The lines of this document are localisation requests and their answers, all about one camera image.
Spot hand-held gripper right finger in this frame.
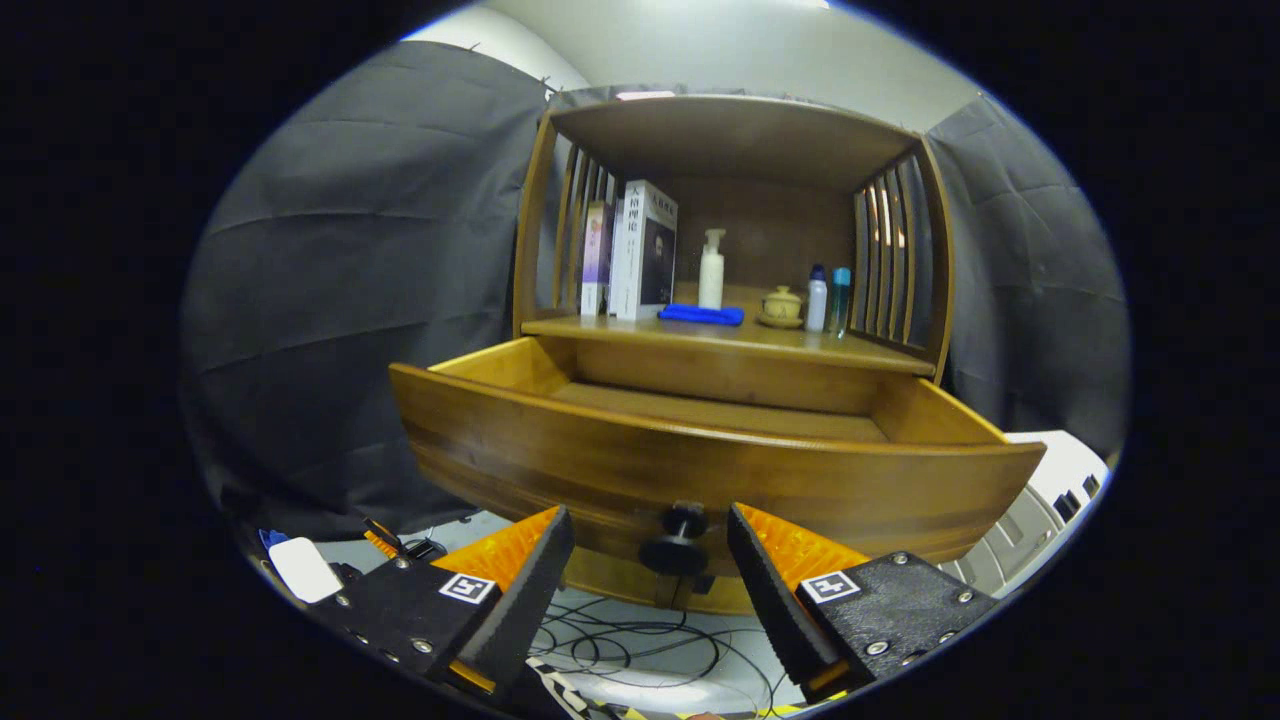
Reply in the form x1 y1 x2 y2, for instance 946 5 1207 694
727 502 1001 703

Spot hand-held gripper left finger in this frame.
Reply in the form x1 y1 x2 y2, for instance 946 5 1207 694
335 505 577 699

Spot black drawer knob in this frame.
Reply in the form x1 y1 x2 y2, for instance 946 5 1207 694
638 501 713 578

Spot wooden drawer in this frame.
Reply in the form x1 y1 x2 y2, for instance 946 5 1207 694
388 335 1048 616

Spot wooden countertop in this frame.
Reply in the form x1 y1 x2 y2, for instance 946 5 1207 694
520 283 938 378

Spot white drawer unit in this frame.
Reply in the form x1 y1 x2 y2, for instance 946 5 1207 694
935 430 1111 599

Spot wooden cabinet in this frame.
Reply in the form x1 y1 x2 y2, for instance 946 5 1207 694
512 93 954 616

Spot orange and black tool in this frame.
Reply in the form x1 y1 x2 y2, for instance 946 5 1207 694
363 517 446 563

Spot white flat device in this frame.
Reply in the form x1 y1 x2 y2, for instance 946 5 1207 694
268 537 344 604

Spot folded blue cloth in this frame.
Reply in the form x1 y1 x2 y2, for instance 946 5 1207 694
657 304 746 327

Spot yellow lidded teacup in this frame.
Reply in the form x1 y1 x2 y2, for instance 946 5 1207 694
757 285 805 330

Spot white pump bottle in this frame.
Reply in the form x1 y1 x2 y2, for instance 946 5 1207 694
698 228 727 310

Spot black backdrop cloth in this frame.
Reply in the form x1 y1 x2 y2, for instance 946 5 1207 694
180 40 1131 546

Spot thin purple book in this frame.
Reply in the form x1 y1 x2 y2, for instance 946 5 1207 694
580 200 616 317

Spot thick white portrait book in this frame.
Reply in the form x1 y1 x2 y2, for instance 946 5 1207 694
612 179 679 322

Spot black floor cables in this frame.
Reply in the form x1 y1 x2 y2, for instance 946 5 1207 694
530 590 801 716

